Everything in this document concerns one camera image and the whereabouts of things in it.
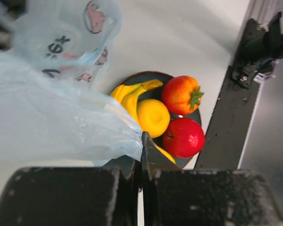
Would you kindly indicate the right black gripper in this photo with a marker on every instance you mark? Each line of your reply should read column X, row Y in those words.
column 10, row 10

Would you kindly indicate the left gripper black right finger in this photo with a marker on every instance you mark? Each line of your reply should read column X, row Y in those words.
column 153, row 162

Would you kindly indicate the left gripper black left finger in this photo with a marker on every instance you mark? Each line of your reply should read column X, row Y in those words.
column 121, row 168

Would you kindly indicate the red fake apple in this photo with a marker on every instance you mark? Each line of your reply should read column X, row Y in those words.
column 183, row 138

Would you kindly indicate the yellow fake lemon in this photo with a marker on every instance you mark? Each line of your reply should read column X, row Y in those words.
column 153, row 117

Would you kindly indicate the orange fake persimmon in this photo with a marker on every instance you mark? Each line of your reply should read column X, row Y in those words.
column 182, row 95

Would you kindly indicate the yellow fake banana bunch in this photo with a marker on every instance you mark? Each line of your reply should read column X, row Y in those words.
column 128, row 96

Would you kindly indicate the light blue plastic bag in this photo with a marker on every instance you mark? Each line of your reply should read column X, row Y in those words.
column 63, row 117

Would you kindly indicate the dark blue ceramic plate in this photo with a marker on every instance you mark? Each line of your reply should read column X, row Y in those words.
column 156, row 94

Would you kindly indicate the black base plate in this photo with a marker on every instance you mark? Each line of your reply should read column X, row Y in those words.
column 229, row 124

